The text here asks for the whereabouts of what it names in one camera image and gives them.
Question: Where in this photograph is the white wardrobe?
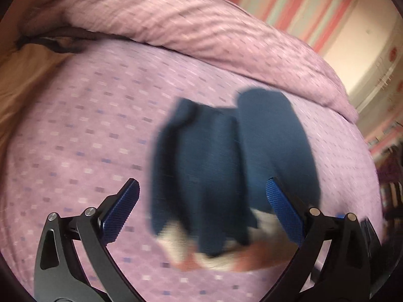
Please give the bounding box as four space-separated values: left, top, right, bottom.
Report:
321 0 403 140

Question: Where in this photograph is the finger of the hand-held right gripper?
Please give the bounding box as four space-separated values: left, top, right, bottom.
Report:
358 218 383 254

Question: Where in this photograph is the tan pillow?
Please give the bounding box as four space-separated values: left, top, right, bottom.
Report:
0 42 74 153

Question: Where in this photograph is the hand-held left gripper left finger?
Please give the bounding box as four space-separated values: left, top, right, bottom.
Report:
33 178 148 302

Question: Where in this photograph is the purple dotted duvet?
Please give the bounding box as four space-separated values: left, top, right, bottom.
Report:
61 0 360 124

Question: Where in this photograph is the bed with purple dotted sheet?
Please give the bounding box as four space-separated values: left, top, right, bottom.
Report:
0 39 381 302

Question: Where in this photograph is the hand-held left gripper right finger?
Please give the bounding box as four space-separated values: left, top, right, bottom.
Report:
266 178 372 302

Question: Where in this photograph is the navy diamond-pattern sweater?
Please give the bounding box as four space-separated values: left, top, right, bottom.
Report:
149 88 322 273

